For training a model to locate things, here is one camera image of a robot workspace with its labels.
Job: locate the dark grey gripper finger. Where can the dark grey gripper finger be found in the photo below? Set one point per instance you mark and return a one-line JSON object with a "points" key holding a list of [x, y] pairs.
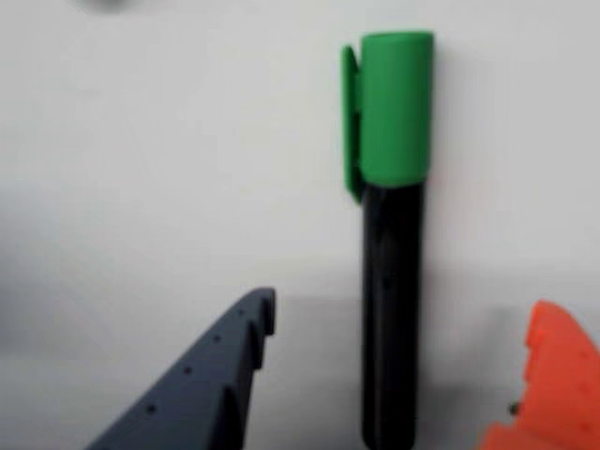
{"points": [[206, 375]]}

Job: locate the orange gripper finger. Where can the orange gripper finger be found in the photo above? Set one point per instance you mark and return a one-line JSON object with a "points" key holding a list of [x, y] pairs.
{"points": [[562, 384]]}

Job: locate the green capped black marker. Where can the green capped black marker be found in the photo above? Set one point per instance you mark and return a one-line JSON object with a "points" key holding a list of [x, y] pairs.
{"points": [[394, 117]]}

